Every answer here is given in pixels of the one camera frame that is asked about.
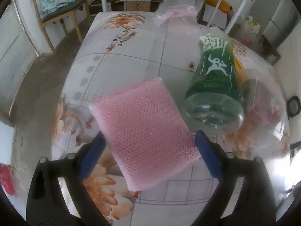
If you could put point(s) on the cardboard box under desk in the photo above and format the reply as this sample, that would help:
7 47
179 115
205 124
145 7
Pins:
137 5

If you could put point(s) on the white refrigerator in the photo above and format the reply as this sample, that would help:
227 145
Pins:
281 24

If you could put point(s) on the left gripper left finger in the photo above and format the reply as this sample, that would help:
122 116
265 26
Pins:
45 202

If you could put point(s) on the green plastic bottle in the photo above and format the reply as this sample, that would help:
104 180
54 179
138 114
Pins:
213 101

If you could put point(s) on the wooden chair with cushion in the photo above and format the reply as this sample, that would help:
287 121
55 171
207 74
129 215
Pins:
59 16

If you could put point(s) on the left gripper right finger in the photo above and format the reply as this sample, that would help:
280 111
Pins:
256 202

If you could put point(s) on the red drink can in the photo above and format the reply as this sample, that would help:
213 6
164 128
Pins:
257 99

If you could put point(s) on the yellow toy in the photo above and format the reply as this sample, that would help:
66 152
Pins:
223 6

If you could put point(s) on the white door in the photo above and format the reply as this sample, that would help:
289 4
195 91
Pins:
17 56

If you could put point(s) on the small wooden stool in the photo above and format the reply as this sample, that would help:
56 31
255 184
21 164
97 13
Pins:
269 52

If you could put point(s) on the floral plaid tablecloth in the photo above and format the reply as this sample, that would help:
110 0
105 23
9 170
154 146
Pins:
124 49

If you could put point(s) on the white orange medicine box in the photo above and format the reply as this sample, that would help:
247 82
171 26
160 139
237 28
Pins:
240 71

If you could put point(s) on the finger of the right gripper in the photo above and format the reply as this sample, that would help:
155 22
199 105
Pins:
294 147

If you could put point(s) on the white plastic shopping bag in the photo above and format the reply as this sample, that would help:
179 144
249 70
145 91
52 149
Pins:
248 30

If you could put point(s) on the pink plastic bag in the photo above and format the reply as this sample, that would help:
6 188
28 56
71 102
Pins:
174 9

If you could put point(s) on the red plastic bag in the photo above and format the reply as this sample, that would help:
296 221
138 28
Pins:
6 179

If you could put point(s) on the clear plastic food container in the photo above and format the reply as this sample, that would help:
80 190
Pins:
253 132

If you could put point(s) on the pink bubble wrap pouch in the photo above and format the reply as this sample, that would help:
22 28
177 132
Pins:
146 134

